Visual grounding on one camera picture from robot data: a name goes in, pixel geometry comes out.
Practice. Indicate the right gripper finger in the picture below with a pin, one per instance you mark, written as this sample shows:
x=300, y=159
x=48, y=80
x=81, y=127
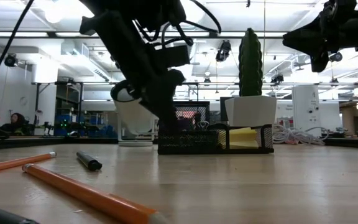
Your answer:
x=309, y=29
x=306, y=43

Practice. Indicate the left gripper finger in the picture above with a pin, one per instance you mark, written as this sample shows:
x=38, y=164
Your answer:
x=168, y=116

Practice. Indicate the yellow sticky note pad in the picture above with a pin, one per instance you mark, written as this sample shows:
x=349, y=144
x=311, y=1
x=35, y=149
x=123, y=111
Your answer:
x=242, y=138

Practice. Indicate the orange pencil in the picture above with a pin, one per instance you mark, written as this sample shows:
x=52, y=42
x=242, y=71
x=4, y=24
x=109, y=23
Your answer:
x=11, y=163
x=82, y=193

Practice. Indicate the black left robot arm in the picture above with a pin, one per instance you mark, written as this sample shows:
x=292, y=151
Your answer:
x=123, y=46

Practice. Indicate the black mesh desk organizer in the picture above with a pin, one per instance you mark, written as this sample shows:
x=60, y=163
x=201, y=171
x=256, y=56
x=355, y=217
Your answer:
x=191, y=141

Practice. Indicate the white spot lamp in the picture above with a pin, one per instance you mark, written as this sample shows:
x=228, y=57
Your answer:
x=135, y=124

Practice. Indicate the black ceiling spotlight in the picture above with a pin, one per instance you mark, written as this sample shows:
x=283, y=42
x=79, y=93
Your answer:
x=10, y=60
x=223, y=51
x=277, y=79

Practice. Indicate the green cactus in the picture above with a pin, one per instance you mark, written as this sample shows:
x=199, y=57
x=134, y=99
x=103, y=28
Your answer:
x=250, y=62

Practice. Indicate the white electrical cabinet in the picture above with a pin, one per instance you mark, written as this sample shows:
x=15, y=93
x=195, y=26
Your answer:
x=306, y=110

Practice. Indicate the white hexagonal plant pot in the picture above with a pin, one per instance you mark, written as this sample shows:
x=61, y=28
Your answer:
x=250, y=110

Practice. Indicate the black metal shelving rack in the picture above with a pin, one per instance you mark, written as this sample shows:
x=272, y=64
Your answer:
x=67, y=93

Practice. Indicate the person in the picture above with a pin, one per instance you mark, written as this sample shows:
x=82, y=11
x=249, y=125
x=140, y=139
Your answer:
x=17, y=121

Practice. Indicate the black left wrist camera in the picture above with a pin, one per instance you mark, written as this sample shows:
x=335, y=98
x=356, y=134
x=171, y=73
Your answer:
x=176, y=56

